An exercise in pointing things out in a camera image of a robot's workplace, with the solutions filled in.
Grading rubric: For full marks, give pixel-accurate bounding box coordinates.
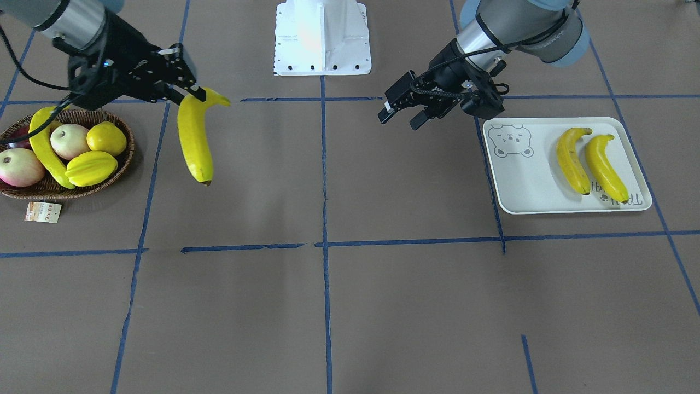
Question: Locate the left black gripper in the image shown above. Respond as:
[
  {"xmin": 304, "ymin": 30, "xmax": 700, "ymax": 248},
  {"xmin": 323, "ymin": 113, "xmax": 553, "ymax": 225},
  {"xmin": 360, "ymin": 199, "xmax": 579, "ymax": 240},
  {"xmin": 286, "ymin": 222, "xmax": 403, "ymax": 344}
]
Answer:
[{"xmin": 377, "ymin": 38, "xmax": 479, "ymax": 131}]

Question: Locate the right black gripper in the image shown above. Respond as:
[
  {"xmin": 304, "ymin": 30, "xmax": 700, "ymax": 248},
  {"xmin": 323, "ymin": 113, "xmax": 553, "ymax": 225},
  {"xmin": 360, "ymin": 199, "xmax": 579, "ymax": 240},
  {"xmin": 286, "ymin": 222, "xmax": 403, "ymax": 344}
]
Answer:
[{"xmin": 85, "ymin": 11, "xmax": 207, "ymax": 106}]

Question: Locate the yellow banana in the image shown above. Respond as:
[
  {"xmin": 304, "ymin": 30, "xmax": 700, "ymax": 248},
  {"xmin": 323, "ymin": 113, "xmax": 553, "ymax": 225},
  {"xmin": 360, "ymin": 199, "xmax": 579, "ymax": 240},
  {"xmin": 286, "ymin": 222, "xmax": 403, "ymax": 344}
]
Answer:
[
  {"xmin": 584, "ymin": 134, "xmax": 629, "ymax": 204},
  {"xmin": 555, "ymin": 127, "xmax": 592, "ymax": 195},
  {"xmin": 177, "ymin": 87, "xmax": 231, "ymax": 186},
  {"xmin": 28, "ymin": 107, "xmax": 76, "ymax": 189}
]

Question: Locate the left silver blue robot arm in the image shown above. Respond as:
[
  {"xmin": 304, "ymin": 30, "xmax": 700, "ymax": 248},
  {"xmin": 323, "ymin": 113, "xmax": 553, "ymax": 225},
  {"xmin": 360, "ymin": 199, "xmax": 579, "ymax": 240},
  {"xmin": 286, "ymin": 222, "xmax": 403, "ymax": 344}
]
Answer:
[{"xmin": 378, "ymin": 1, "xmax": 590, "ymax": 130}]

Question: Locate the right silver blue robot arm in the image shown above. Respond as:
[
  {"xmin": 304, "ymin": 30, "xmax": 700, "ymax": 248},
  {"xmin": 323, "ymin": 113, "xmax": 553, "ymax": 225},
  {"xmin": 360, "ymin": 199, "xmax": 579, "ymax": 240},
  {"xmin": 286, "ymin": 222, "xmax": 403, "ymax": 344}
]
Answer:
[{"xmin": 2, "ymin": 1, "xmax": 207, "ymax": 111}]

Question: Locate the brown wicker basket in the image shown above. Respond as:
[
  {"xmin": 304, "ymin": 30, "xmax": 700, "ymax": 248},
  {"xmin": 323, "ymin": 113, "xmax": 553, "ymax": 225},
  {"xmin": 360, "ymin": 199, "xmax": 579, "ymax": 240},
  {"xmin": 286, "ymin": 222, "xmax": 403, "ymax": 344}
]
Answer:
[{"xmin": 1, "ymin": 109, "xmax": 136, "ymax": 200}]

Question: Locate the yellow lemon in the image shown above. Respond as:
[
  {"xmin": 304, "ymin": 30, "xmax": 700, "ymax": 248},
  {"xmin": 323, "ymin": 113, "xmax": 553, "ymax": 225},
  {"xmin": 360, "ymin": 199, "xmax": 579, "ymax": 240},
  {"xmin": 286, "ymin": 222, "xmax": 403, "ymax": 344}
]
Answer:
[{"xmin": 86, "ymin": 121, "xmax": 127, "ymax": 157}]

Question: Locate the white rectangular bear tray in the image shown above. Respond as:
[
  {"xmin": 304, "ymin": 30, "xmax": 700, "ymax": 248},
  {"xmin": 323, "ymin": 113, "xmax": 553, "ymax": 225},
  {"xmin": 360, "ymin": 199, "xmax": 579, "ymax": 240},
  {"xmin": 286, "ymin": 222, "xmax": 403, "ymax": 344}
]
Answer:
[{"xmin": 482, "ymin": 117, "xmax": 653, "ymax": 215}]

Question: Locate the yellow starfruit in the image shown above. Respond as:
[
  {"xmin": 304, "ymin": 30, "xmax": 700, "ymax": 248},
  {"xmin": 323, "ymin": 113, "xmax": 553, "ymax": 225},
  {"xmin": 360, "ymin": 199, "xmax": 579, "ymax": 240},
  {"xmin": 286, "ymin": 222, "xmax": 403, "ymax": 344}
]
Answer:
[{"xmin": 66, "ymin": 150, "xmax": 118, "ymax": 187}]

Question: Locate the dark red mango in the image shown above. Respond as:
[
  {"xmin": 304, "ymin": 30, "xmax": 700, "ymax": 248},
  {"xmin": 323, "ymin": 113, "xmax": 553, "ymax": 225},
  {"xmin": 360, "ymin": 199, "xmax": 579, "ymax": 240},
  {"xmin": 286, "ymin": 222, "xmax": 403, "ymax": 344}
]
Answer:
[{"xmin": 5, "ymin": 125, "xmax": 32, "ymax": 150}]

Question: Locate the paper price tag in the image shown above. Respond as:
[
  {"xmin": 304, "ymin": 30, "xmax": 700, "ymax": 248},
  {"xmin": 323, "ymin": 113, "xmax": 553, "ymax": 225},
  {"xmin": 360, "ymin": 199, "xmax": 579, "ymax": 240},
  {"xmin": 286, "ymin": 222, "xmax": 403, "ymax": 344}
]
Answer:
[{"xmin": 24, "ymin": 201, "xmax": 62, "ymax": 224}]

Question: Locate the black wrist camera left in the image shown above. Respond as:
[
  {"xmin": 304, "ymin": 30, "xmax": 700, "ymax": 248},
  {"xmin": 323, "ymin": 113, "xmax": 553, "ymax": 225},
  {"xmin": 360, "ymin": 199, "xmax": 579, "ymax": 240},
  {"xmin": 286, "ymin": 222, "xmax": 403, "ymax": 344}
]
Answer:
[{"xmin": 460, "ymin": 63, "xmax": 510, "ymax": 120}]

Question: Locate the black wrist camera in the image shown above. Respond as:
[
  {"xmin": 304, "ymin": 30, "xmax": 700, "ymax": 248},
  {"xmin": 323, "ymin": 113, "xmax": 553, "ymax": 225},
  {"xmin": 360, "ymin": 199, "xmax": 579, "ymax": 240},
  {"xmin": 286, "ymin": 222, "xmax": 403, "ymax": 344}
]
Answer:
[
  {"xmin": 68, "ymin": 53, "xmax": 110, "ymax": 111},
  {"xmin": 460, "ymin": 63, "xmax": 510, "ymax": 120}
]

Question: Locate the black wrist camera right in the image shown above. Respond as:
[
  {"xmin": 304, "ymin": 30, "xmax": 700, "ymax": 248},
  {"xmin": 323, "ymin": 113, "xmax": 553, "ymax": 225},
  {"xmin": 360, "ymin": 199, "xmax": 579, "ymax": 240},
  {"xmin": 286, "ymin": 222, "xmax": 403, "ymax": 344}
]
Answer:
[{"xmin": 68, "ymin": 53, "xmax": 110, "ymax": 111}]

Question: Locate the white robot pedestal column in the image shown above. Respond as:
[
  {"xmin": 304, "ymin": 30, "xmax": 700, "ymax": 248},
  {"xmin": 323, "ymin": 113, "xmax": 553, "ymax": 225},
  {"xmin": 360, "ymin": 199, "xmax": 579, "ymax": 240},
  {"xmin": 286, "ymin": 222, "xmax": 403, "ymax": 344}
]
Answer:
[{"xmin": 273, "ymin": 1, "xmax": 372, "ymax": 76}]

